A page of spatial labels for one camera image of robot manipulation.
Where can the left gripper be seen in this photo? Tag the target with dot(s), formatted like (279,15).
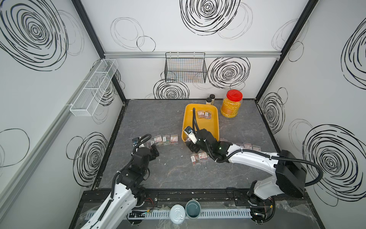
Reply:
(153,155)

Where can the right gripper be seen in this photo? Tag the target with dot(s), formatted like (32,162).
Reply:
(192,146)

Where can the paper clip box table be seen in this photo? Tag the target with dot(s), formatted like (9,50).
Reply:
(174,139)

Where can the yellow plastic tray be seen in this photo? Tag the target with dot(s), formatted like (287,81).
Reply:
(211,125)

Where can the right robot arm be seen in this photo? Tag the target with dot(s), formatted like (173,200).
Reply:
(288,175)

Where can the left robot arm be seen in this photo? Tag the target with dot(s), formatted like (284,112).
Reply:
(126,192)

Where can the paper clip box in tray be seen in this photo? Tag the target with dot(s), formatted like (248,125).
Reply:
(201,114)

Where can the red lid corn jar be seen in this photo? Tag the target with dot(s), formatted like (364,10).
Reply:
(231,103)

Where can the teal cup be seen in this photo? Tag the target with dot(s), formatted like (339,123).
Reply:
(193,209)

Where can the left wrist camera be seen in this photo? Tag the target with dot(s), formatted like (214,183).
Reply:
(135,141)

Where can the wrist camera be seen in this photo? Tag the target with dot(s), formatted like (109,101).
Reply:
(135,141)
(191,134)

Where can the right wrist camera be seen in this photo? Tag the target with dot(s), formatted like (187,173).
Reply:
(191,134)

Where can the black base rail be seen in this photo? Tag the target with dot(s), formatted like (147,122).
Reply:
(160,196)

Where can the white slotted cable duct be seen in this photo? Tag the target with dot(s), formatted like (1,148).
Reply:
(205,214)

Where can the white mesh wall shelf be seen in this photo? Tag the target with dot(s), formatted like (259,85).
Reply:
(94,88)

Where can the black wire basket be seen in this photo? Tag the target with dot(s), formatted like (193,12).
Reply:
(185,67)

